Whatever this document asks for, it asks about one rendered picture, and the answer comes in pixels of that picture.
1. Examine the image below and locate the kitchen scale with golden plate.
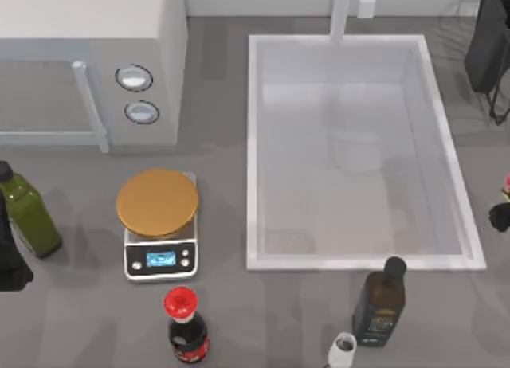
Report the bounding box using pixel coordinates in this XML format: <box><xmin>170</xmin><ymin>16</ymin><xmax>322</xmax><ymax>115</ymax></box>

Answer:
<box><xmin>116</xmin><ymin>167</ymin><xmax>199</xmax><ymax>282</ymax></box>

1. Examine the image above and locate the white sink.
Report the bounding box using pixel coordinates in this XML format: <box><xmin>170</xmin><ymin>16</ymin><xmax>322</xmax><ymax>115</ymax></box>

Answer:
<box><xmin>245</xmin><ymin>33</ymin><xmax>488</xmax><ymax>272</ymax></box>

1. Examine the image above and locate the small microwave knob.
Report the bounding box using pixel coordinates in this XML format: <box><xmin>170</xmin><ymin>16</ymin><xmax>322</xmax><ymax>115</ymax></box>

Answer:
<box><xmin>124</xmin><ymin>100</ymin><xmax>161</xmax><ymax>126</ymax></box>

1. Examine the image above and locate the pale microwave oven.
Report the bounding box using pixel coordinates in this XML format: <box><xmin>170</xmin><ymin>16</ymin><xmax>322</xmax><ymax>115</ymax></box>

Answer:
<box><xmin>0</xmin><ymin>0</ymin><xmax>188</xmax><ymax>154</ymax></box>

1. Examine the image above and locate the large microwave knob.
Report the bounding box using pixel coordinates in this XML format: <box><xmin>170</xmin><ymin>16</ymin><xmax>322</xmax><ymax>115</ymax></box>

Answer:
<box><xmin>115</xmin><ymin>64</ymin><xmax>155</xmax><ymax>93</ymax></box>

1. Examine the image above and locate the dark bottle with red cap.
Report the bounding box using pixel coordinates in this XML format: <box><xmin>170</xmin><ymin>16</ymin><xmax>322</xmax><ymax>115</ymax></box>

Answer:
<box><xmin>163</xmin><ymin>286</ymin><xmax>211</xmax><ymax>365</ymax></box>

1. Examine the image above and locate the dark olive bottle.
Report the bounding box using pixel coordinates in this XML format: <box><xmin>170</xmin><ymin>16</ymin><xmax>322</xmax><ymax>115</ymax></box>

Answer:
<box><xmin>351</xmin><ymin>256</ymin><xmax>408</xmax><ymax>348</ymax></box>

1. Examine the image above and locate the tall white tap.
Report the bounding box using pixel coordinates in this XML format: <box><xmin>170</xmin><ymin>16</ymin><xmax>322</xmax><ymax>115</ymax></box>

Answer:
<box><xmin>328</xmin><ymin>0</ymin><xmax>371</xmax><ymax>45</ymax></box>

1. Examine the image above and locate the white cup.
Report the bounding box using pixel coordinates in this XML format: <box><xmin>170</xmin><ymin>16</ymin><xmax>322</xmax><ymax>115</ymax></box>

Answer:
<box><xmin>327</xmin><ymin>331</ymin><xmax>359</xmax><ymax>368</ymax></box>

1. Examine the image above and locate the green bottle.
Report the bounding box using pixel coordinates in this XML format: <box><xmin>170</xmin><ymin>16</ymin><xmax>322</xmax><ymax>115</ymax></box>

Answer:
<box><xmin>0</xmin><ymin>160</ymin><xmax>64</xmax><ymax>259</ymax></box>

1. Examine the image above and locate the black pot with pink flower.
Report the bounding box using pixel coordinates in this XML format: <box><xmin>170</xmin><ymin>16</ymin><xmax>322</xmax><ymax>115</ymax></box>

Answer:
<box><xmin>488</xmin><ymin>174</ymin><xmax>510</xmax><ymax>233</ymax></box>

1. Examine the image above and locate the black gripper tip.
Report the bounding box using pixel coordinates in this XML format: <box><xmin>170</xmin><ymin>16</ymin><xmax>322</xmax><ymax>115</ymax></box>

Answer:
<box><xmin>0</xmin><ymin>188</ymin><xmax>34</xmax><ymax>292</ymax></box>

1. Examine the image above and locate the microwave door handle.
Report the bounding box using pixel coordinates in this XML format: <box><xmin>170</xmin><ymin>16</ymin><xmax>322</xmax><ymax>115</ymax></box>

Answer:
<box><xmin>70</xmin><ymin>60</ymin><xmax>111</xmax><ymax>154</ymax></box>

